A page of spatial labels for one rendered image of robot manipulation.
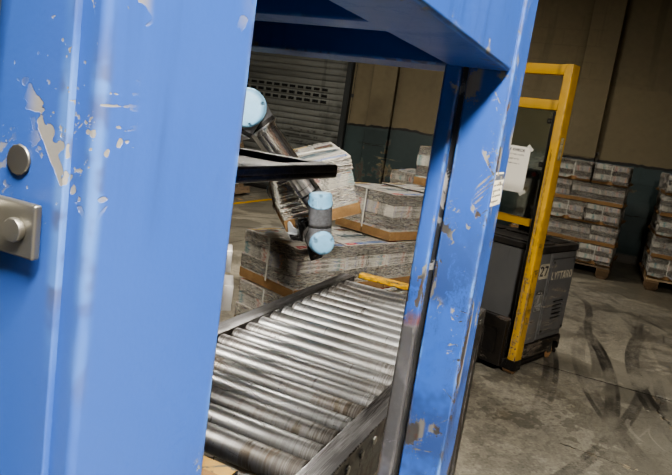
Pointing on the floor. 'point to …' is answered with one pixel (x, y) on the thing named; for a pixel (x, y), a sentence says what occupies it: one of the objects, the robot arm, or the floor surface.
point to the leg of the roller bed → (463, 411)
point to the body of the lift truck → (499, 287)
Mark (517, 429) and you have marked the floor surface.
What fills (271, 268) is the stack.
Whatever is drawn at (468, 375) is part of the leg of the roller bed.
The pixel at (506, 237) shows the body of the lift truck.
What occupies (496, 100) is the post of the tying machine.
